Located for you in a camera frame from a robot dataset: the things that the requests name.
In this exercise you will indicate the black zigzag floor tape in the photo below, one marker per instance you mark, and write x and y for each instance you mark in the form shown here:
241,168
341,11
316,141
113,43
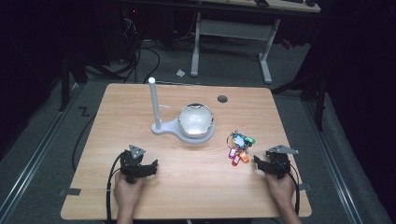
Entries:
84,111

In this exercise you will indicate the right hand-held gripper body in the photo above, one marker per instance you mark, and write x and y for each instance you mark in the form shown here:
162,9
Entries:
278,163

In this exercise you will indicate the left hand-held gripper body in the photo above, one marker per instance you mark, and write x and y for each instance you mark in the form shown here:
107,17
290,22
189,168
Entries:
132,166

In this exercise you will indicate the desk with white metal frame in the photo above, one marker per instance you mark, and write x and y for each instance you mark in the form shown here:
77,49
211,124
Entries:
233,30

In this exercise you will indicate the metal floor rail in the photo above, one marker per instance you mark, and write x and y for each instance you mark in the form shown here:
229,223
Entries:
40,149
333,161

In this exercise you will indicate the crumpled white paper scrap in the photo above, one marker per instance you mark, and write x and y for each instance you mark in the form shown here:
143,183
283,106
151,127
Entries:
180,73

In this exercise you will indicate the black metal stand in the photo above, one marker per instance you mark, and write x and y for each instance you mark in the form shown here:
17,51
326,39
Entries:
64,81
320,102

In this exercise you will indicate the round black table grommet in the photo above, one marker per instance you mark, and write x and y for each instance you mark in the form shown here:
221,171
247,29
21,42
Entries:
222,99

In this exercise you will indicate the black device on desk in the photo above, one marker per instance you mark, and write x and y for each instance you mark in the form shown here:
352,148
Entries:
261,2

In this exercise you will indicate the person's right hand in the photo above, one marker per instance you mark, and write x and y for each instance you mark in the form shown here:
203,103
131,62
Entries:
281,188

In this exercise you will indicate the small red object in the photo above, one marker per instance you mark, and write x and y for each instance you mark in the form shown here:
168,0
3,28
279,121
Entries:
287,44

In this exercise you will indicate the shiny silver bowl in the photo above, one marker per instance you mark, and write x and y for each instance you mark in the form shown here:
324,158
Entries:
195,120

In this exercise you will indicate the person's left hand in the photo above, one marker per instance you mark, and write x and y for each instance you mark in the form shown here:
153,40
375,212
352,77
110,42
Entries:
127,193

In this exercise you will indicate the white stand with pole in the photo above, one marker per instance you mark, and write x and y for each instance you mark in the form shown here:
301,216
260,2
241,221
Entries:
159,123

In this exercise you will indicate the black computer mouse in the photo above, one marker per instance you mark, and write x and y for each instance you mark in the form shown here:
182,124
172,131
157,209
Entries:
310,3

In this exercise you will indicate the grey tape strip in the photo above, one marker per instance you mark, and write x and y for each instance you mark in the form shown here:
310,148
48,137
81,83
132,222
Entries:
70,192
305,187

